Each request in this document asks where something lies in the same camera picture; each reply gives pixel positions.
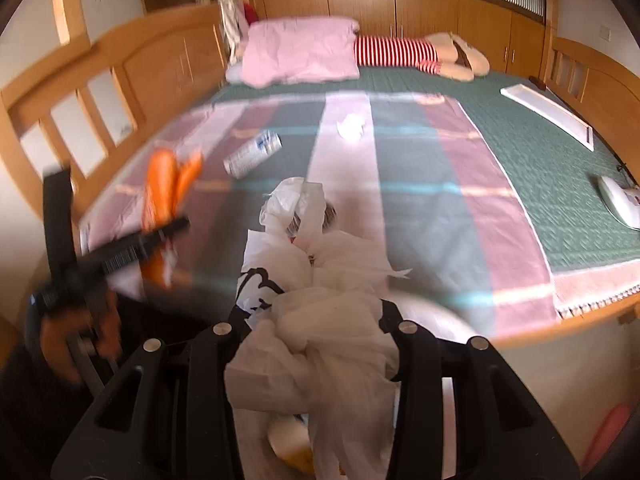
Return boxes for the light blue pillow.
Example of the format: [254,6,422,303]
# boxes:
[224,62,243,84]

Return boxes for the pink plaid bed sheet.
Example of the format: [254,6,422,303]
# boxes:
[80,91,560,338]

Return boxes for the person's left hand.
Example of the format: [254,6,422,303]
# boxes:
[39,289,122,385]

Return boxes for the orange snack bag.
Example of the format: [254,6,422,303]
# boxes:
[140,148,204,289]

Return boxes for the green woven bed mat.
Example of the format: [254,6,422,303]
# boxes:
[209,67,639,272]

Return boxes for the white trash bin with bag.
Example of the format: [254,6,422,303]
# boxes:
[234,288,482,480]

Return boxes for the white flat tray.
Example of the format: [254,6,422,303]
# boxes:
[500,84,594,152]

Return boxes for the white blue toothpaste box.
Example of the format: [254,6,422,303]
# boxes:
[224,130,282,179]

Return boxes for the white printed plastic bag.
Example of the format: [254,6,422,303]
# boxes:
[224,178,399,479]

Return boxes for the striped plush doll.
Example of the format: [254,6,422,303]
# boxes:
[354,32,490,82]

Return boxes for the white massager device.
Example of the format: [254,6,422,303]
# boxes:
[598,176,640,230]

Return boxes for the pink pillow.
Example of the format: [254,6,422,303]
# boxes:
[240,16,359,89]

